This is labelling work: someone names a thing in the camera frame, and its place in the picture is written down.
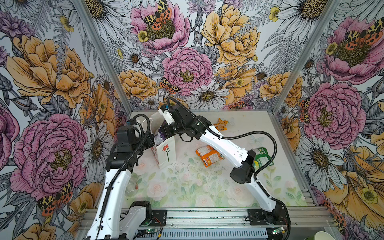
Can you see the white ventilated cable duct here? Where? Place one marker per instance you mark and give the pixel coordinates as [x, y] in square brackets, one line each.
[217, 233]

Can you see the green rainbow candy bag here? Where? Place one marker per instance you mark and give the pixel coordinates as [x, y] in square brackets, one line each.
[261, 158]

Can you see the white round bowl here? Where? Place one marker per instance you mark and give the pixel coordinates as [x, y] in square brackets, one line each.
[321, 235]

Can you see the white paper gift bag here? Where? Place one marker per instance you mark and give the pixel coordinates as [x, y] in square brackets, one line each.
[165, 153]

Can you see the green circuit board right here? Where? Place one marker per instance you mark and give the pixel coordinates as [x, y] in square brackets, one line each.
[277, 231]

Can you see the aluminium frame rail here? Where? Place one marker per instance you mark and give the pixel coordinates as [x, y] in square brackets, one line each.
[300, 217]

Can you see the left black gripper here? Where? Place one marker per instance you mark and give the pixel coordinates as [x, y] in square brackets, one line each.
[149, 138]

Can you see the green circuit board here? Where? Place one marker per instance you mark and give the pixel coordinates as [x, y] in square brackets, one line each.
[277, 231]
[147, 231]

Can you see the green circuit board left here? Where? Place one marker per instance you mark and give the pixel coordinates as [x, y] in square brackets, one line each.
[147, 231]

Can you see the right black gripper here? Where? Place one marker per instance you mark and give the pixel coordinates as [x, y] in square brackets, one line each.
[166, 130]

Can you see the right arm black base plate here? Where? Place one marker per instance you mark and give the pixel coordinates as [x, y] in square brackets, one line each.
[259, 217]

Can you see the small orange snack packet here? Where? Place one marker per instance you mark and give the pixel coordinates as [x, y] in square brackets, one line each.
[221, 125]

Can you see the purple snack bag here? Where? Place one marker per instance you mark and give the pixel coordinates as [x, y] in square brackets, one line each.
[159, 138]

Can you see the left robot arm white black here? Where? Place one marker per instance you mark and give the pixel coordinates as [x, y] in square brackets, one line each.
[108, 223]

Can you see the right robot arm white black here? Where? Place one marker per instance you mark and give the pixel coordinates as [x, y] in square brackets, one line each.
[180, 121]

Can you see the orange white snack bag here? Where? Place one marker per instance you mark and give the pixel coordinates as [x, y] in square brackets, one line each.
[209, 155]

